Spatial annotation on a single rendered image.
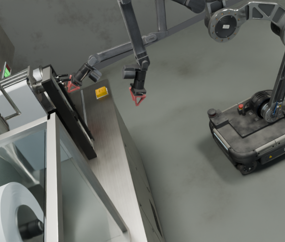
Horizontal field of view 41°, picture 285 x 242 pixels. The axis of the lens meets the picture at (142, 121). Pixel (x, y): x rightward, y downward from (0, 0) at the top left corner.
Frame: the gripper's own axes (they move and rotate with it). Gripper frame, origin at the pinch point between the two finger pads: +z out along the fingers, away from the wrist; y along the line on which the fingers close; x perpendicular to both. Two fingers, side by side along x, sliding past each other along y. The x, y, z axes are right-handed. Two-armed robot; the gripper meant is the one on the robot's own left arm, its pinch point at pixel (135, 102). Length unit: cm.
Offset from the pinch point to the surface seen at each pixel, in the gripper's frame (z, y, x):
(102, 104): 21.6, -34.2, -8.3
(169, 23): 33, -247, 126
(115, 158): 24.4, 18.1, -13.2
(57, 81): -11.1, -2.0, -42.8
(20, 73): -12, -10, -60
